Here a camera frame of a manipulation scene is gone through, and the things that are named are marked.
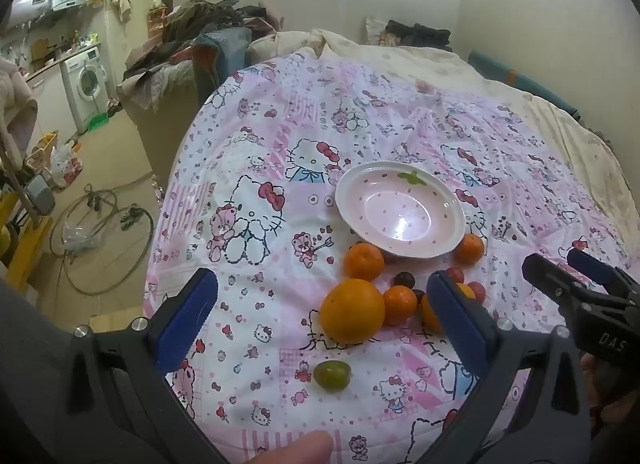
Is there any pink towel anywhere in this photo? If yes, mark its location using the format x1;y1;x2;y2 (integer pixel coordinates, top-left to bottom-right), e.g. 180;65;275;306
0;56;40;170

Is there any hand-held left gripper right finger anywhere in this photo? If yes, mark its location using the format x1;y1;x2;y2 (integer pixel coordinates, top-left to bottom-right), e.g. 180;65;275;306
426;271;595;464

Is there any coiled hose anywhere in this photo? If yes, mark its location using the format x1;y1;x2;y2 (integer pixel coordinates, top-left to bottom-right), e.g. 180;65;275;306
49;183;156;298

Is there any green grape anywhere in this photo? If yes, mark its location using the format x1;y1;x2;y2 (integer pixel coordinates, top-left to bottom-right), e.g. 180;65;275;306
313;361;352;391

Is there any dark clothes bundle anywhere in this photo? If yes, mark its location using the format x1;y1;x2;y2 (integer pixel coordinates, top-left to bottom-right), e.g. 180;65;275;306
385;20;453;50

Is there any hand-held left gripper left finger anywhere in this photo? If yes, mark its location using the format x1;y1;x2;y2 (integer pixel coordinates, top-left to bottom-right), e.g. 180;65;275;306
67;268;227;464

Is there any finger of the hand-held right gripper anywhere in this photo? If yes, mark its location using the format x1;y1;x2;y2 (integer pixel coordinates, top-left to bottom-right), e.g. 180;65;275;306
522;253;593;325
566;247;640;297

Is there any yellow frame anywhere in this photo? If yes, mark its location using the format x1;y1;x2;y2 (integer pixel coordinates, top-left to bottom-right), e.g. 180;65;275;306
0;184;54;291

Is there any white red plastic bag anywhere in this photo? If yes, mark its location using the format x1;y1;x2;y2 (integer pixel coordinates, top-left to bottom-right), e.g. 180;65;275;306
50;140;84;189

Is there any small tangerine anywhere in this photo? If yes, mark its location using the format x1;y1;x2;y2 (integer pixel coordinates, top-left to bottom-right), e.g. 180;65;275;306
383;285;418;326

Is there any teal mat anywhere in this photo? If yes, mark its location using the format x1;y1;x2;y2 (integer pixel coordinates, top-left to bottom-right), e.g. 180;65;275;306
467;50;583;121

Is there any pink speckled plate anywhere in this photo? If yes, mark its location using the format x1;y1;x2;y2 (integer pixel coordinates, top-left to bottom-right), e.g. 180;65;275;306
334;161;466;260

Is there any large orange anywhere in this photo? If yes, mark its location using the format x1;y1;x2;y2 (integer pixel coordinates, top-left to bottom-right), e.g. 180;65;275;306
320;278;386;345

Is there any white washing machine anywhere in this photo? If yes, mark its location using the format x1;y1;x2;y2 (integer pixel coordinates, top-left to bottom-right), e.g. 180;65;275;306
61;45;111;136

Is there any pile of clothes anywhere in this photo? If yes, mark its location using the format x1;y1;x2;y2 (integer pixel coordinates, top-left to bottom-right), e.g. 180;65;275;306
122;0;283;112

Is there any pink cartoon printed blanket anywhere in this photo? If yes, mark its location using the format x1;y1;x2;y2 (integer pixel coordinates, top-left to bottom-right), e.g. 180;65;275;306
142;51;631;464

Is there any person's left hand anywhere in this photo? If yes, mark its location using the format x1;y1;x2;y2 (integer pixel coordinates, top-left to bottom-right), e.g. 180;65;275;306
243;431;334;464

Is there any medium orange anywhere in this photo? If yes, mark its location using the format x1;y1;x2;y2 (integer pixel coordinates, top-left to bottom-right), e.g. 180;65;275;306
420;283;476;335

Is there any person's right hand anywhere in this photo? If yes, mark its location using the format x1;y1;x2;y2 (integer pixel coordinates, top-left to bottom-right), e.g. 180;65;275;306
580;351;640;445

